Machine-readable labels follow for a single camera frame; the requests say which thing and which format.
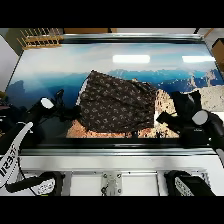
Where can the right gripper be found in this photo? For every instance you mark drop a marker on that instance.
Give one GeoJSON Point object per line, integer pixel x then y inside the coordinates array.
{"type": "Point", "coordinates": [168, 120]}

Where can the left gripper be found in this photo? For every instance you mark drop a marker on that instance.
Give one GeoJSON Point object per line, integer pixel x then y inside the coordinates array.
{"type": "Point", "coordinates": [71, 114]}

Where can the brown patterned garment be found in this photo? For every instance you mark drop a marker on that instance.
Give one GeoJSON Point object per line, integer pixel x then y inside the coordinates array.
{"type": "Point", "coordinates": [116, 103]}

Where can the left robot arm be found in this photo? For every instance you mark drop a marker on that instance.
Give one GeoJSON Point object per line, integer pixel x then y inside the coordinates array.
{"type": "Point", "coordinates": [20, 133]}

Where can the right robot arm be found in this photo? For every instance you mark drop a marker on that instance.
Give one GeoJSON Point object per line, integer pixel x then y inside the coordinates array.
{"type": "Point", "coordinates": [203, 128]}

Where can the wooden rack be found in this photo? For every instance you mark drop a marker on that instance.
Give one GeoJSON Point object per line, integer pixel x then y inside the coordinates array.
{"type": "Point", "coordinates": [41, 39]}

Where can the cardboard box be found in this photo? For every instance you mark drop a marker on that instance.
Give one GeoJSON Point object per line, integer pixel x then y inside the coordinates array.
{"type": "Point", "coordinates": [219, 53]}

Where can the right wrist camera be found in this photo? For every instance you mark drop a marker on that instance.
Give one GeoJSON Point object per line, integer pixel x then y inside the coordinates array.
{"type": "Point", "coordinates": [185, 101]}

